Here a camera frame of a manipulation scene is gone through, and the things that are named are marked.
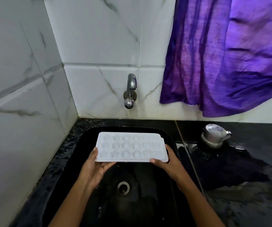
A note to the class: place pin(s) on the person's right thumb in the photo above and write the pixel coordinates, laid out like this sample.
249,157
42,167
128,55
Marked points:
156,161

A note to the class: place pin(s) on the chrome wall tap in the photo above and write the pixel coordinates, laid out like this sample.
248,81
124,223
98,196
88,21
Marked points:
130,91

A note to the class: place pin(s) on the purple curtain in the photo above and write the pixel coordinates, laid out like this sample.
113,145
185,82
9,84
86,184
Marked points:
228,54

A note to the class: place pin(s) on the steel pressure cooker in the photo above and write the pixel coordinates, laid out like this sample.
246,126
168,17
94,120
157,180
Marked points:
215,136

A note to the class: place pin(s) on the black sink basin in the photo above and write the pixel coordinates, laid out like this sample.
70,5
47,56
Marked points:
117,177

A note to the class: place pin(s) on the person's right hand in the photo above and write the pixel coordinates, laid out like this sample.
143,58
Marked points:
172,167

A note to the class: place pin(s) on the person's left thumb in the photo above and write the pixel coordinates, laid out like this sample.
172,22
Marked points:
95,154

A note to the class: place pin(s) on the metal sink drain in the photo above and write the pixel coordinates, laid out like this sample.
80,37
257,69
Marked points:
123,188

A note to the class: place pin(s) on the person's right forearm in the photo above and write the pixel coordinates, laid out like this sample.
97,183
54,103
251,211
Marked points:
198,203

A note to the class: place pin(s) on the white shaped ice tray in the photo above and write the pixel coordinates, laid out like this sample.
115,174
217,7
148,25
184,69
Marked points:
131,146

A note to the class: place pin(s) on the person's left forearm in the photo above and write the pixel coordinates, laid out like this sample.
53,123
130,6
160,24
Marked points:
73,203

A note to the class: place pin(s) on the person's left hand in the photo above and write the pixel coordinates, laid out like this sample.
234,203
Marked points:
94,171

